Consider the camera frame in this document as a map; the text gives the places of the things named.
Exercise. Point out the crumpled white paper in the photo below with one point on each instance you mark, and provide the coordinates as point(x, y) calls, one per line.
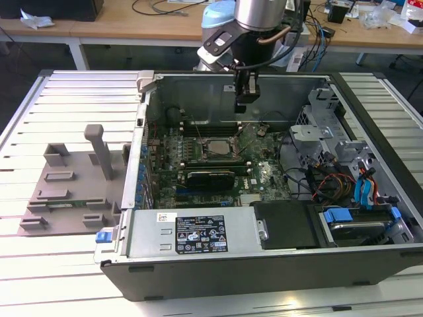
point(36, 21)

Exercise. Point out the hard disk in blue carrier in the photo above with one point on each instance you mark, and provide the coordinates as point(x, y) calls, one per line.
point(337, 218)

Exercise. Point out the red and white carton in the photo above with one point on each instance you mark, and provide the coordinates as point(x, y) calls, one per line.
point(414, 10)

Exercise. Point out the black RAM slot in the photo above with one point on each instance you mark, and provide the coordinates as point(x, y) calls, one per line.
point(241, 171)
point(211, 162)
point(190, 131)
point(190, 125)
point(211, 165)
point(190, 134)
point(211, 168)
point(190, 128)

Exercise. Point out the green RAM stick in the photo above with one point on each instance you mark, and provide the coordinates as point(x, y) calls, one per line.
point(76, 203)

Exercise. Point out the small black adapter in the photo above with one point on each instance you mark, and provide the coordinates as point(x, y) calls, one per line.
point(328, 32)

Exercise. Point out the CPU socket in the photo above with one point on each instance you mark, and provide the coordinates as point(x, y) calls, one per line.
point(203, 153)

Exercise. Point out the large black equipment case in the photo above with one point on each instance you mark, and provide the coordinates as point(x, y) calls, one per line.
point(49, 8)

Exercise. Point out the blue plastic case latch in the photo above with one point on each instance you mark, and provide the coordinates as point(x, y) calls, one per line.
point(104, 237)

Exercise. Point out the grey parts rack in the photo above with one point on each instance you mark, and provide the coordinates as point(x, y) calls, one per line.
point(82, 185)

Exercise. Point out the silver drive cage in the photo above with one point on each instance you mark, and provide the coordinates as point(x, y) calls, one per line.
point(310, 133)

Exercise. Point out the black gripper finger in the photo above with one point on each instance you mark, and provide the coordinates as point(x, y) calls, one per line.
point(243, 97)

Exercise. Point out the open black PC case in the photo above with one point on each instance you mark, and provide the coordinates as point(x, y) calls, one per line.
point(231, 280)

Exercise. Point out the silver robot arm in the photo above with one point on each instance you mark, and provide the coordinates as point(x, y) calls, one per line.
point(257, 13)

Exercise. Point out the small black bin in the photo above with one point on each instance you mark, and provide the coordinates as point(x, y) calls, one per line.
point(337, 14)

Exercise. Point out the silver coin battery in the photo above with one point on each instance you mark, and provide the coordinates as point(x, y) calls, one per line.
point(261, 132)

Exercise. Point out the white label sticker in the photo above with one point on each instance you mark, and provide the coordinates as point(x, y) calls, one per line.
point(228, 88)

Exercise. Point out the black graphics card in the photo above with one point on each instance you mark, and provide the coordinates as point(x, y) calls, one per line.
point(211, 181)

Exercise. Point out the green motherboard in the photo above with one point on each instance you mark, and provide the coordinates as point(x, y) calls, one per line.
point(264, 185)

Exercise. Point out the black round chassis speaker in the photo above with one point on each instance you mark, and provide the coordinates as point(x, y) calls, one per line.
point(172, 115)

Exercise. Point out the small silver heatsink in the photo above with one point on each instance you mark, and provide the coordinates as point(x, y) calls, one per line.
point(249, 198)

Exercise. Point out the silver square CPU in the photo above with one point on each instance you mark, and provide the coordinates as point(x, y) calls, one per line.
point(218, 148)

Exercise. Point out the long wooden desk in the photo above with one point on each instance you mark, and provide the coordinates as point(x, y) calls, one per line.
point(148, 26)

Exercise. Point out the grey power supply box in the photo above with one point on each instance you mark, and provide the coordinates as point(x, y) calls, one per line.
point(148, 231)

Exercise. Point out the black plastic bay cover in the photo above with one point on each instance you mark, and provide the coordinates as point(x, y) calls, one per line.
point(287, 224)

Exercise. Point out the clear plastic bags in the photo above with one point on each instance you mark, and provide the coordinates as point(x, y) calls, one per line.
point(380, 14)

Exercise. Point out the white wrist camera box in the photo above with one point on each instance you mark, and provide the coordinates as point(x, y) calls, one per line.
point(211, 56)

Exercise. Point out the white labelled box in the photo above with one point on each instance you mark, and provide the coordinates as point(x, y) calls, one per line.
point(296, 61)

